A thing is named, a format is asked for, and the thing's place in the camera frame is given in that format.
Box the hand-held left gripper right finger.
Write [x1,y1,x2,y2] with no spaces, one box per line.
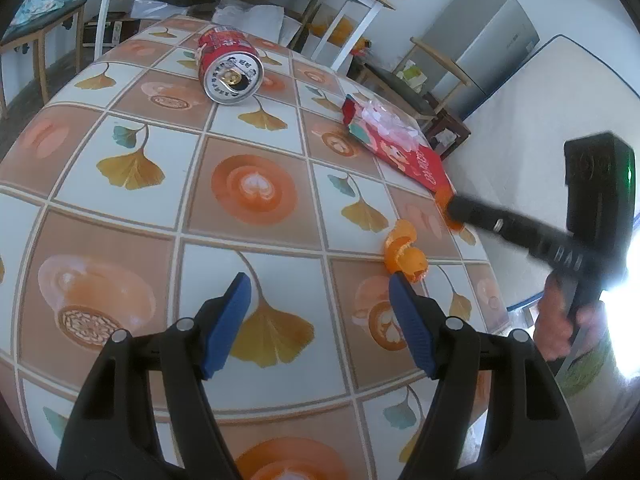
[389,271,587,480]

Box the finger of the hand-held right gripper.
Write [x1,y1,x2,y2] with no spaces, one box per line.
[444,195,589,271]

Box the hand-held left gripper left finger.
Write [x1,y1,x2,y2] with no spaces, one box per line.
[56,272,253,480]

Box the curled orange peel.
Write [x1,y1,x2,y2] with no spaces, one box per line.
[434,187,468,232]
[382,219,430,283]

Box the person's right forearm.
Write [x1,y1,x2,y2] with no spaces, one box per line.
[555,330,640,466]

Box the person's right hand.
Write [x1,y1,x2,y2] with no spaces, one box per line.
[532,272,608,361]

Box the white mattress blue edge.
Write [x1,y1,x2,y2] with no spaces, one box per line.
[440,34,640,311]

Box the dark wooden stool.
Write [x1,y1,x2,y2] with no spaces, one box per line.
[425,110,472,158]

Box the red snack packet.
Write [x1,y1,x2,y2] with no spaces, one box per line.
[341,92,453,193]

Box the wooden chair dark seat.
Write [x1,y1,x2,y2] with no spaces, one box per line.
[395,36,473,116]

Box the grey refrigerator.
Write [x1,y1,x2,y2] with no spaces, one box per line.
[422,0,541,111]

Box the white side table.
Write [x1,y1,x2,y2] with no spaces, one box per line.
[95,0,396,73]

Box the yellow orange bag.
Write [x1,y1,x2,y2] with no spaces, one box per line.
[310,10,371,53]

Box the red drink can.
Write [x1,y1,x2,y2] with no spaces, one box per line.
[196,25,263,106]

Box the white sack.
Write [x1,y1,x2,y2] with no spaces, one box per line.
[215,0,311,51]

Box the dark low shelf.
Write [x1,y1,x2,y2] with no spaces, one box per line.
[82,10,136,48]

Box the white box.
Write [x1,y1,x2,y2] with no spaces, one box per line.
[132,0,176,21]

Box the wooden chair with cushion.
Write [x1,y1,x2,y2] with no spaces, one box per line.
[0,0,88,116]

